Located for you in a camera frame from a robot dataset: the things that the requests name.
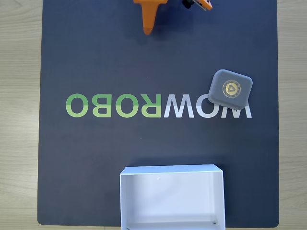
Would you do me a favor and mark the grey case with gold emblem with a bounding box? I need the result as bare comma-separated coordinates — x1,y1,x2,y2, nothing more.
207,69,254,111

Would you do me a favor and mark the dark mat with WOWROBO logo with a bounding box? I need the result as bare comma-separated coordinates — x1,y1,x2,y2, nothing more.
37,0,280,227

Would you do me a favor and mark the white open cardboard box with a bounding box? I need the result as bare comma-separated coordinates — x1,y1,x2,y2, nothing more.
119,164,226,230

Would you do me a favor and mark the wrist camera with orange mount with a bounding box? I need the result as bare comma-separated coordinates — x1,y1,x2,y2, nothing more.
181,0,213,12

